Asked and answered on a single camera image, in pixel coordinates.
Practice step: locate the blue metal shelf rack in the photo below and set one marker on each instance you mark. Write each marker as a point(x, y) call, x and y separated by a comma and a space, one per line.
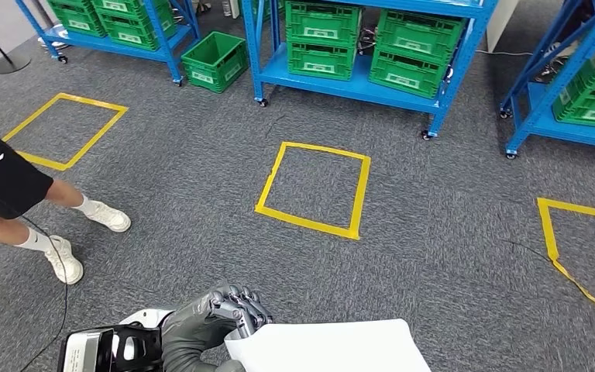
point(569, 131)
point(87, 43)
point(354, 84)

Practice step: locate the person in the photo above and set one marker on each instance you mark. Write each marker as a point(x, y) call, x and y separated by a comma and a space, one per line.
point(0, 179)

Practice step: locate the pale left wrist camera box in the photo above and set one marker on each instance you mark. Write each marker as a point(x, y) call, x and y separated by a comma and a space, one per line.
point(79, 354)

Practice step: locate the white desk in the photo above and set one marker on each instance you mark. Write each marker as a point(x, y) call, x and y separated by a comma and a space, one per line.
point(500, 20)

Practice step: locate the black barrier stand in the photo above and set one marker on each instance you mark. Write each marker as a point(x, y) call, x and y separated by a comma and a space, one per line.
point(12, 64)

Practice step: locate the black camera bracket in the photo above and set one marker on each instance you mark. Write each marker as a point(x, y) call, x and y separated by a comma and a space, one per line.
point(146, 354)

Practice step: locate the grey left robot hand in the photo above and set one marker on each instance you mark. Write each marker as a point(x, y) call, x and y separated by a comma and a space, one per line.
point(189, 334)

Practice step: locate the yellow floor tape outline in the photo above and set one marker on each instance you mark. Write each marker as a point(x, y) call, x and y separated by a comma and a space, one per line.
point(92, 101)

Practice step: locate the white curved plastic part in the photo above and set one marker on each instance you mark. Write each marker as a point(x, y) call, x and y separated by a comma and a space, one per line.
point(328, 349)

